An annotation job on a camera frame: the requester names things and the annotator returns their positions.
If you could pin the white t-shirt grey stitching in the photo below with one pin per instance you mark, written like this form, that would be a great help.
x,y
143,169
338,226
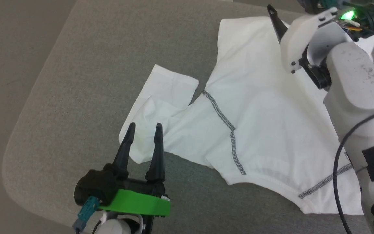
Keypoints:
x,y
265,113

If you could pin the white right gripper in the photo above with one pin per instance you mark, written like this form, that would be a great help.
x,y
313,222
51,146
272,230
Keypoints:
x,y
299,35

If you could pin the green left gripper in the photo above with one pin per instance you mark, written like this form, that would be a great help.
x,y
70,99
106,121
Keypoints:
x,y
135,203

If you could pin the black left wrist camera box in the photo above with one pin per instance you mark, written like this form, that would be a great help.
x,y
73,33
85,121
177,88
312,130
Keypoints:
x,y
94,187

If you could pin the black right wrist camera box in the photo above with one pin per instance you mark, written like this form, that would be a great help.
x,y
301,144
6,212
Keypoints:
x,y
308,5

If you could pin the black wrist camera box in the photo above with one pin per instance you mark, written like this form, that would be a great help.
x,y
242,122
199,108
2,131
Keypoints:
x,y
308,5
94,187

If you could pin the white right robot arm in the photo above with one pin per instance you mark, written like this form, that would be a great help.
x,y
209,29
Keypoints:
x,y
359,91

